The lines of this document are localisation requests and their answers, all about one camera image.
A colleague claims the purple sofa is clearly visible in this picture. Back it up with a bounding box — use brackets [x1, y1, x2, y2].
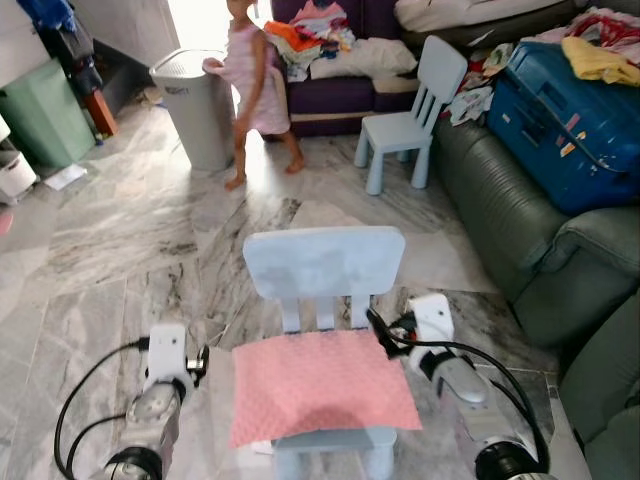
[270, 0, 473, 139]

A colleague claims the cream blanket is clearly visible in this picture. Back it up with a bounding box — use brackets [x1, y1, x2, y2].
[309, 38, 420, 82]

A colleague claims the yellow cloth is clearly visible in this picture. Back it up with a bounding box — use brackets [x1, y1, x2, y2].
[560, 36, 640, 88]

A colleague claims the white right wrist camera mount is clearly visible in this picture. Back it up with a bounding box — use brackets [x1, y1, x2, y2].
[407, 293, 457, 352]

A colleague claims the red white cloth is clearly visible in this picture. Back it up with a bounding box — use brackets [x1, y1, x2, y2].
[535, 7, 640, 67]

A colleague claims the white paper sheet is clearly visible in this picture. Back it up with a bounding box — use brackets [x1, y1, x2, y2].
[42, 164, 90, 192]

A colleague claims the patterned loose garment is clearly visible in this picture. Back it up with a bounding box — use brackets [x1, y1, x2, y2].
[446, 44, 517, 127]

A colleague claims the grey air purifier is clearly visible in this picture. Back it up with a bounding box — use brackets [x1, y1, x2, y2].
[150, 48, 239, 172]

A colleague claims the pink dotted pillow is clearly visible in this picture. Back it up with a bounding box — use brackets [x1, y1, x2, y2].
[228, 328, 423, 451]

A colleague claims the green leather sofa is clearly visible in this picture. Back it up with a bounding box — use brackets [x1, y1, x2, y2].
[432, 113, 640, 480]

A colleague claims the blue hard suitcase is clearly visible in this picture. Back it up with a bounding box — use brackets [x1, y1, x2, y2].
[487, 40, 640, 216]

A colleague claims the small white bin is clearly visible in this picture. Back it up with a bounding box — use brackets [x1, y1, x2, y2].
[0, 115, 39, 203]

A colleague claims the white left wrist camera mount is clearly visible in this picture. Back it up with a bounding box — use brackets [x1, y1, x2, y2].
[144, 322, 192, 392]

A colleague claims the cream cushion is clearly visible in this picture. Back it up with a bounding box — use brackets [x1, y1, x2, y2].
[394, 0, 533, 34]

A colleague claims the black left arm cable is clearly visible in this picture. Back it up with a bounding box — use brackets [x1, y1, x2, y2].
[53, 339, 151, 480]

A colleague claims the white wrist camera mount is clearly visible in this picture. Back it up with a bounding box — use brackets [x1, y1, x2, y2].
[144, 322, 192, 392]
[407, 293, 457, 352]

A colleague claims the colourful clothes pile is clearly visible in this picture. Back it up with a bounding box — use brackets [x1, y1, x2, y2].
[263, 0, 357, 82]

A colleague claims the child in pink dress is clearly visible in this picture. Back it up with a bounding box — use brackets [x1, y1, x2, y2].
[203, 0, 306, 192]

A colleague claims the green storage box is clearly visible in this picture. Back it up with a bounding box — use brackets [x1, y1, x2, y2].
[0, 58, 99, 172]

